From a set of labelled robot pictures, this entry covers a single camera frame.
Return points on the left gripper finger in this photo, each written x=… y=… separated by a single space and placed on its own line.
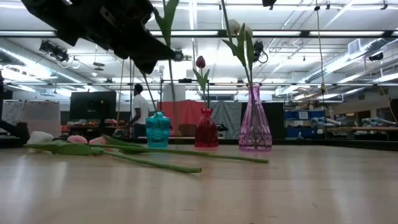
x=146 y=66
x=149 y=48

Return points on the green stem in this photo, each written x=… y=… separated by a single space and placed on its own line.
x=168 y=25

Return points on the dark red tulip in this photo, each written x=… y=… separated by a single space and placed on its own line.
x=200 y=62

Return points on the white tulip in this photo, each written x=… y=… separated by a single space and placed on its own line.
x=225 y=15
x=234 y=26

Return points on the pink tulip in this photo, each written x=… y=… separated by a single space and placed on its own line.
x=77 y=139
x=97 y=141

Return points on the pink tulips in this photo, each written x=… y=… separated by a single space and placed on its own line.
x=39 y=137

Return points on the grey background robot arm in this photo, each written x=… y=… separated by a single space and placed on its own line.
x=326 y=121
x=379 y=121

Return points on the blue glass vase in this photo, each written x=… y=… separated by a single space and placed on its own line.
x=158 y=130

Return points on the red glass vase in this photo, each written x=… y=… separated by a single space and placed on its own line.
x=206 y=130

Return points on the pink glass vase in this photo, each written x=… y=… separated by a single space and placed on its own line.
x=255 y=124

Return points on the black ceiling device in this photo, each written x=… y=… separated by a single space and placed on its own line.
x=178 y=55
x=54 y=51
x=258 y=49

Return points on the person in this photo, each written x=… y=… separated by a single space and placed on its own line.
x=140 y=109

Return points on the red cloth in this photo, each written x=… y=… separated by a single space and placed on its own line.
x=186 y=112

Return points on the black monitor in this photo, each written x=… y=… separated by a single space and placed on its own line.
x=93 y=105

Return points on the brown chair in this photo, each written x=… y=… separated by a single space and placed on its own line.
x=187 y=130

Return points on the cluttered background table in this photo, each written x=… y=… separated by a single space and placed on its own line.
x=93 y=127

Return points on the grey cloth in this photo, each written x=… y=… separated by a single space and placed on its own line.
x=228 y=115

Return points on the whiteboard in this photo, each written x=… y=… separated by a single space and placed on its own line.
x=40 y=115

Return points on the black panel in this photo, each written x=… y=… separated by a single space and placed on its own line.
x=276 y=121

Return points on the blue storage bins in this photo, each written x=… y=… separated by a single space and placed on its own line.
x=293 y=115

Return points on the long ceiling light bar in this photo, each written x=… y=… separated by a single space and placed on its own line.
x=311 y=84

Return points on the wooden background workbench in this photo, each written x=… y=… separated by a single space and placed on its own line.
x=367 y=128

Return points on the black aluminium table frame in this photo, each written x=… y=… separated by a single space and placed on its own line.
x=311 y=142

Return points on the silver air duct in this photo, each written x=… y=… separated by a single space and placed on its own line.
x=342 y=62

